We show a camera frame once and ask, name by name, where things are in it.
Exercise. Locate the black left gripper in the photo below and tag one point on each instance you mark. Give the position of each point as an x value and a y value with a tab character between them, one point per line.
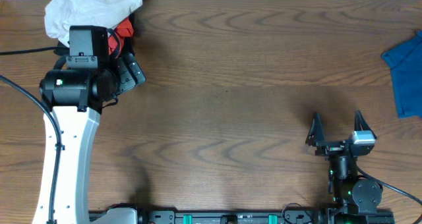
127	80

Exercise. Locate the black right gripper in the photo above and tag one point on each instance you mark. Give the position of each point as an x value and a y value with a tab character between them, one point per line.
316	136

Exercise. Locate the beige t-shirt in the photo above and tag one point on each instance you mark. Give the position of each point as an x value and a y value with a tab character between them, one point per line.
60	15

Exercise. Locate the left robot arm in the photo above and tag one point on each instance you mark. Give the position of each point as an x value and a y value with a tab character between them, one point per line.
75	92

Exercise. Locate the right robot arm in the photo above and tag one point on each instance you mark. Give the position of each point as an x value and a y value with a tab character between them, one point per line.
355	197

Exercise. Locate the red printed t-shirt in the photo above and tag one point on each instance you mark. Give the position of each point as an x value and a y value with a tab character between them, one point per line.
120	39

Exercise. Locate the black folded garment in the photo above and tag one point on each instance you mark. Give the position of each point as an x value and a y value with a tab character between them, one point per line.
63	53

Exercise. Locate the blue t-shirt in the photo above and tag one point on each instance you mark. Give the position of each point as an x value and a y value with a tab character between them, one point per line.
404	61

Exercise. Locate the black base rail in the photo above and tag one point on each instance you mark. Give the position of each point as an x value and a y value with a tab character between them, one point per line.
291	213

